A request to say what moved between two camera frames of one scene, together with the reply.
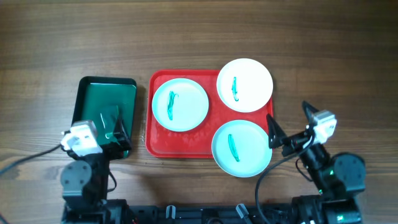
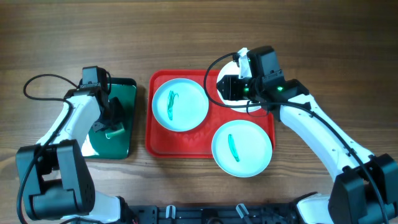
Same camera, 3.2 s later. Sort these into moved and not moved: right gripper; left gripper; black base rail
Moved: right gripper; left gripper
Not moved: black base rail
